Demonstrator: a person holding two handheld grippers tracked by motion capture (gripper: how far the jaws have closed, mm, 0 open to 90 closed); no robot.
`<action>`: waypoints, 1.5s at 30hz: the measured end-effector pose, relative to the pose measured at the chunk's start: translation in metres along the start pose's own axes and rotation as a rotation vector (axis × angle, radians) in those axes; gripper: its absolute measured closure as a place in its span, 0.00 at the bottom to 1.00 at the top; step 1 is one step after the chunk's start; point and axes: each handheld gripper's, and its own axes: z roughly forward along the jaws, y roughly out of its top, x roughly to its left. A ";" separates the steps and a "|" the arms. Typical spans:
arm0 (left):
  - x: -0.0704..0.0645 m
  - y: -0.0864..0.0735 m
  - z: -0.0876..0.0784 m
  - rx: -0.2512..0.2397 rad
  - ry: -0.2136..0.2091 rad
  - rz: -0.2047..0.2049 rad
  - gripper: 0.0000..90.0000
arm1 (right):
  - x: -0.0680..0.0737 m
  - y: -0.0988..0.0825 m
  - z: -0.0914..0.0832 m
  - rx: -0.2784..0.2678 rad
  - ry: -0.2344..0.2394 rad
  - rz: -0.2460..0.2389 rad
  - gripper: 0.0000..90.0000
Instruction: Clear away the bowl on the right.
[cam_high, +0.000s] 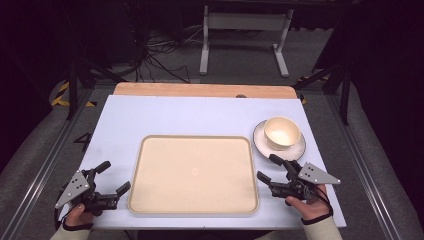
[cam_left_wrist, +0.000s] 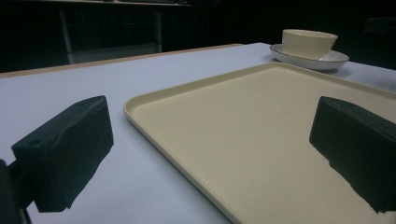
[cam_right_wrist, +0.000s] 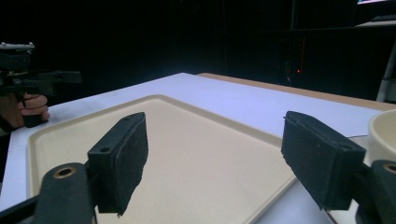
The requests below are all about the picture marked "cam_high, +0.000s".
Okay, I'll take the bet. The yellow black floor tape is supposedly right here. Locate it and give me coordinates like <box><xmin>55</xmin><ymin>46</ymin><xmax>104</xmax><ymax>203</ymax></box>
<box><xmin>296</xmin><ymin>75</ymin><xmax>331</xmax><ymax>106</ymax></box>
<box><xmin>50</xmin><ymin>81</ymin><xmax>98</xmax><ymax>108</ymax></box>

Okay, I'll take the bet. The person's right hand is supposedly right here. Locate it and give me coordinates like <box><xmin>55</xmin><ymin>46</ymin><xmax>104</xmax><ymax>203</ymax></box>
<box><xmin>284</xmin><ymin>184</ymin><xmax>333</xmax><ymax>224</ymax></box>

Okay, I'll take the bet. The white table board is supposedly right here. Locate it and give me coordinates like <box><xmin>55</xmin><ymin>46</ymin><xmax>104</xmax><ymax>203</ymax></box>
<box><xmin>59</xmin><ymin>94</ymin><xmax>348</xmax><ymax>232</ymax></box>

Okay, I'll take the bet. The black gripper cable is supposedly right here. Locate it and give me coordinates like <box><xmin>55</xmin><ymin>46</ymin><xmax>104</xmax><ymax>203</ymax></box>
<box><xmin>309</xmin><ymin>185</ymin><xmax>335</xmax><ymax>218</ymax></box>

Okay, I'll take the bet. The aluminium floor rail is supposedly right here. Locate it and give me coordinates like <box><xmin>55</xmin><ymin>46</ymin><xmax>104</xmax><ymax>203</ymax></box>
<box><xmin>0</xmin><ymin>89</ymin><xmax>96</xmax><ymax>240</ymax></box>
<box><xmin>323</xmin><ymin>93</ymin><xmax>403</xmax><ymax>240</ymax></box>

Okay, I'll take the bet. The cream bowl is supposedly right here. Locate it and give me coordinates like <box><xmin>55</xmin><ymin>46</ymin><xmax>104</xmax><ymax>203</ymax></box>
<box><xmin>263</xmin><ymin>115</ymin><xmax>303</xmax><ymax>151</ymax></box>

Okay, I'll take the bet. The black tripod stand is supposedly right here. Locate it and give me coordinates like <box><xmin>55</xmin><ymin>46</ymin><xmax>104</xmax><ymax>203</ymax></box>
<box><xmin>292</xmin><ymin>61</ymin><xmax>352</xmax><ymax>127</ymax></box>
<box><xmin>65</xmin><ymin>54</ymin><xmax>128</xmax><ymax>122</ymax></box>

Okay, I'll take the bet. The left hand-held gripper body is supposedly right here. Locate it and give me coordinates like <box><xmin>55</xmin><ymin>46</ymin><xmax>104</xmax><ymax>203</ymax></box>
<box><xmin>54</xmin><ymin>168</ymin><xmax>119</xmax><ymax>217</ymax></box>

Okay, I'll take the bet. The wooden table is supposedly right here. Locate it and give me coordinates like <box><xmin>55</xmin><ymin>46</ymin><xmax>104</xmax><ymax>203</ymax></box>
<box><xmin>112</xmin><ymin>81</ymin><xmax>298</xmax><ymax>100</ymax></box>

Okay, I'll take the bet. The beige rectangular tray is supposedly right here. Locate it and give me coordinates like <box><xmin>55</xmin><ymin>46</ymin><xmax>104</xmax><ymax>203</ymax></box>
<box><xmin>127</xmin><ymin>134</ymin><xmax>261</xmax><ymax>215</ymax></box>

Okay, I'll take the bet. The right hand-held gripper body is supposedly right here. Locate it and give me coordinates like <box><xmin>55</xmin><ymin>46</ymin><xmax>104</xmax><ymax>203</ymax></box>
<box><xmin>270</xmin><ymin>160</ymin><xmax>342</xmax><ymax>202</ymax></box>

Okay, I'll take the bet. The white metal stand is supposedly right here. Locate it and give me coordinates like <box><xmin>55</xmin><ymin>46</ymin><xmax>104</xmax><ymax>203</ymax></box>
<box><xmin>198</xmin><ymin>4</ymin><xmax>295</xmax><ymax>79</ymax></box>

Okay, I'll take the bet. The bundle of black floor cables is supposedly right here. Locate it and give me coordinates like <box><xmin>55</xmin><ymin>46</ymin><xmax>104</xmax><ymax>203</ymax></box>
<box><xmin>131</xmin><ymin>26</ymin><xmax>205</xmax><ymax>85</ymax></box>

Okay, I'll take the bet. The person's left hand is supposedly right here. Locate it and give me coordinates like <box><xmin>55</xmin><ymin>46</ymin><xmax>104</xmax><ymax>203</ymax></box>
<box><xmin>63</xmin><ymin>203</ymin><xmax>95</xmax><ymax>230</ymax></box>

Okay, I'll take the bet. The white plate with dark rim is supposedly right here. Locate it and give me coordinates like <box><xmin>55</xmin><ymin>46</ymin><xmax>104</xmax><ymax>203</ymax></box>
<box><xmin>252</xmin><ymin>119</ymin><xmax>307</xmax><ymax>162</ymax></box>

